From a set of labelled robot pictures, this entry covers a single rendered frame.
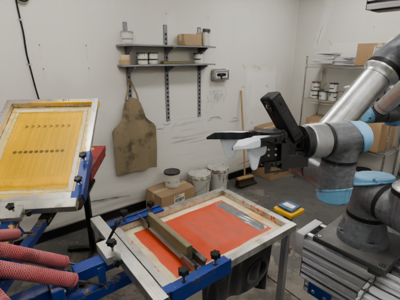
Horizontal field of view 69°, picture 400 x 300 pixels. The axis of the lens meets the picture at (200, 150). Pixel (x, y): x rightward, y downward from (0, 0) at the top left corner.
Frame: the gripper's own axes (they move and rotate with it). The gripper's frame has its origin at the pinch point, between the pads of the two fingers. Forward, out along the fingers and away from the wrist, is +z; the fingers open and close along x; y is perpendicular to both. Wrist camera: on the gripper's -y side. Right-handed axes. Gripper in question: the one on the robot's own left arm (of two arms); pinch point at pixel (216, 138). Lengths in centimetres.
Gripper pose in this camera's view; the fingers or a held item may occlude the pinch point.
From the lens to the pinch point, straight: 57.2
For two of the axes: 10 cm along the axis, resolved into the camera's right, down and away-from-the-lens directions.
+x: -2.8, -1.6, 9.5
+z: -9.6, 0.9, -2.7
